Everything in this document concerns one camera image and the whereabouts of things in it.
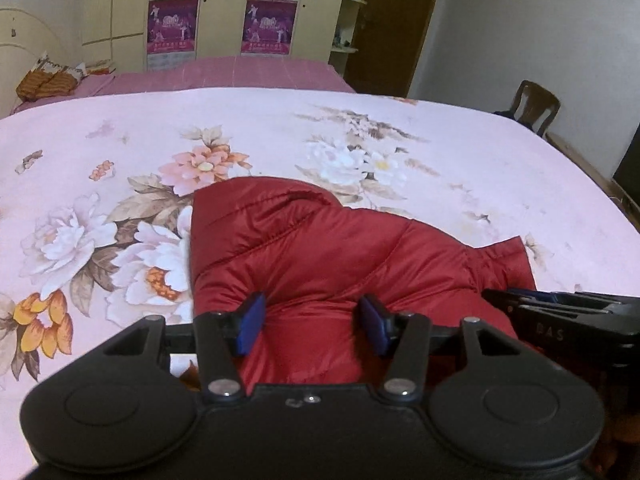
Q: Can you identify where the plain pink bed cover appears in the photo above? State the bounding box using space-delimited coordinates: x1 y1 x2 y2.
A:
10 55 356 113

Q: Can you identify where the black screen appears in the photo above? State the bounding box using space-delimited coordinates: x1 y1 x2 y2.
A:
612 125 640 206

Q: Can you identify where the orange patterned pillow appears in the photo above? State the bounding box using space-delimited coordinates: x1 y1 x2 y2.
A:
15 52 88 101

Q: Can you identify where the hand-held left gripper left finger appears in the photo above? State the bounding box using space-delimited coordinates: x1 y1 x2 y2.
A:
104 292 267 403

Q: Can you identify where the brown wooden door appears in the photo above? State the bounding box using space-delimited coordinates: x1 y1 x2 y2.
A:
345 0 446 98

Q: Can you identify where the brown wooden chair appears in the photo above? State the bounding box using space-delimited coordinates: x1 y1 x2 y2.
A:
492 80 561 138

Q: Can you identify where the red puffer jacket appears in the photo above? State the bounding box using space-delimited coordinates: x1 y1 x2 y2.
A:
180 176 538 396

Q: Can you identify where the purple wall poster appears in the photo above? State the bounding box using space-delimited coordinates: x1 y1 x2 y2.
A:
241 0 298 56
146 0 199 71

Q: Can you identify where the floral pink bedsheet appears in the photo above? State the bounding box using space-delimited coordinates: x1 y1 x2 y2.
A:
0 87 640 480

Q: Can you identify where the cream wardrobe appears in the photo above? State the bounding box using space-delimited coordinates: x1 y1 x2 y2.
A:
80 0 351 73

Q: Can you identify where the cream wooden headboard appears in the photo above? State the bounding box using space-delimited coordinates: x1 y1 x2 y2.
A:
0 7 83 116

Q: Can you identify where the cream corner shelf unit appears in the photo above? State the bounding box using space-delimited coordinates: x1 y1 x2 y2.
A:
327 0 368 78

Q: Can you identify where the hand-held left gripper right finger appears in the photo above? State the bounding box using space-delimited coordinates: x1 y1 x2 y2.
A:
358 295 526 403

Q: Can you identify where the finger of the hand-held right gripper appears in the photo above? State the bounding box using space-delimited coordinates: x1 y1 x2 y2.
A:
507 288 640 309
482 288 531 314

